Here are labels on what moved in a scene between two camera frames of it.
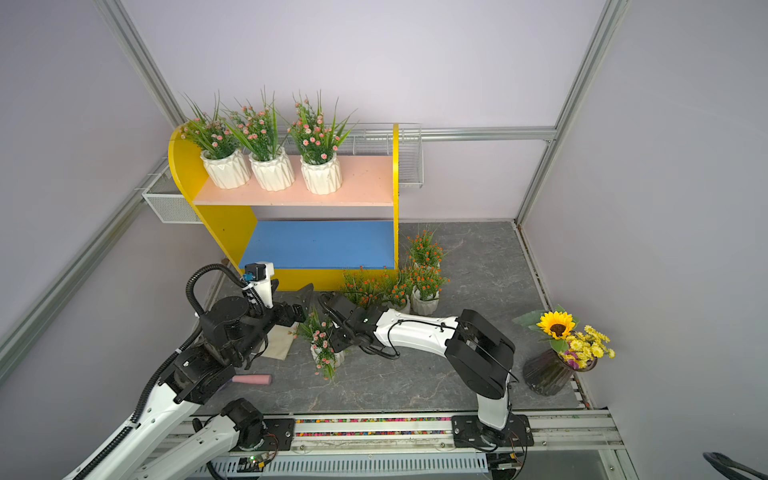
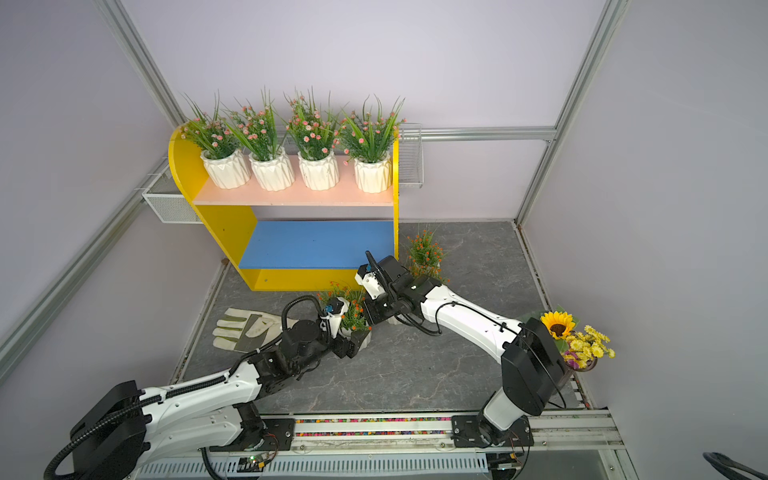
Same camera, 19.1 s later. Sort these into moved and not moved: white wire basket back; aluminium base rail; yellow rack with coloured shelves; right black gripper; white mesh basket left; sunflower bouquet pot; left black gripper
Moved: left black gripper; right black gripper
Not moved: white mesh basket left; white wire basket back; aluminium base rail; sunflower bouquet pot; yellow rack with coloured shelves
